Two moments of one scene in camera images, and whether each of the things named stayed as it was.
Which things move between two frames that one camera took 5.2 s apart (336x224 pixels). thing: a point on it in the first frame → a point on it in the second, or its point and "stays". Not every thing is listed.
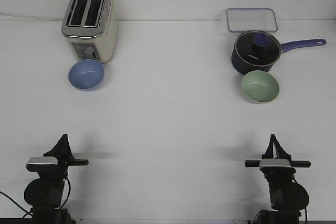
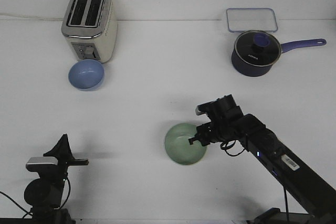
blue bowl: [86, 75] stays
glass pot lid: [258, 48] stays
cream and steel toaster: [90, 24] stays
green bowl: [260, 86] → [178, 148]
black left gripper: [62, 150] stays
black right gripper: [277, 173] → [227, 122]
